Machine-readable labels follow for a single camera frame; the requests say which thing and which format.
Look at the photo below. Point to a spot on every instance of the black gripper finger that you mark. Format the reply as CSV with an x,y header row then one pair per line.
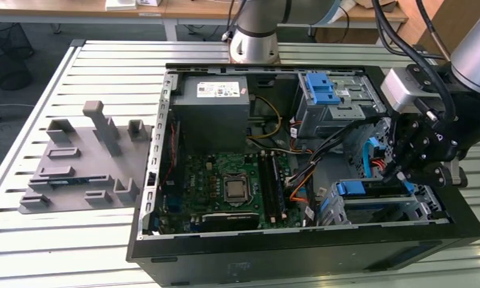
x,y
436,175
408,144

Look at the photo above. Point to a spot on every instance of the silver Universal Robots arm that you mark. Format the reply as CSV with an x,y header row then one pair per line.
x,y
252,45

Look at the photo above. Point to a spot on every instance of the metal optical drive cage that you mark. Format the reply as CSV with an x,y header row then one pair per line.
x,y
344,114

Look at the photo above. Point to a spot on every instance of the blue plastic drive latch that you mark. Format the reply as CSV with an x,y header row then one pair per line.
x,y
320,90

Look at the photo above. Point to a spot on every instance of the wooden cabinet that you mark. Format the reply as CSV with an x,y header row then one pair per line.
x,y
460,15

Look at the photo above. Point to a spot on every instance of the light wooden desk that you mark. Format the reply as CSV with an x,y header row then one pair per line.
x,y
364,16
64,12

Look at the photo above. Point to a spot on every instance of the silver CPU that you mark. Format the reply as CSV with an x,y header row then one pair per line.
x,y
235,189

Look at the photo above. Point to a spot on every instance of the CPU socket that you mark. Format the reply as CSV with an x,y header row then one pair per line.
x,y
236,204

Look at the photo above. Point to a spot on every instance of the brown cardboard box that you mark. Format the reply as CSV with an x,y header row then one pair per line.
x,y
364,3

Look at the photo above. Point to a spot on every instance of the grey power supply unit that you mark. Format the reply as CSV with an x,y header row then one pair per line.
x,y
212,126

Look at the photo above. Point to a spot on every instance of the black graphics card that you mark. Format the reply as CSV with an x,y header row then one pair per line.
x,y
229,222

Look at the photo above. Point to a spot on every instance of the green motherboard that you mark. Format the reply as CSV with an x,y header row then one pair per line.
x,y
208,186

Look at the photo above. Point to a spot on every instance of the black PC case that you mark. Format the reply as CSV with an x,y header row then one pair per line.
x,y
264,264

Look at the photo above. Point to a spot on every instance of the white box with print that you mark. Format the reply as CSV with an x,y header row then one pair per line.
x,y
149,2

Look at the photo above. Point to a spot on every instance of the grey parts rack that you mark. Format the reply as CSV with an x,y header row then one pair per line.
x,y
84,168

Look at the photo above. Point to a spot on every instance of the plain white box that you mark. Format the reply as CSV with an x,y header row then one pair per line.
x,y
120,5

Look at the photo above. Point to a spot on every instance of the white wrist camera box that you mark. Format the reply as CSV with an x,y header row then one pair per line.
x,y
404,90

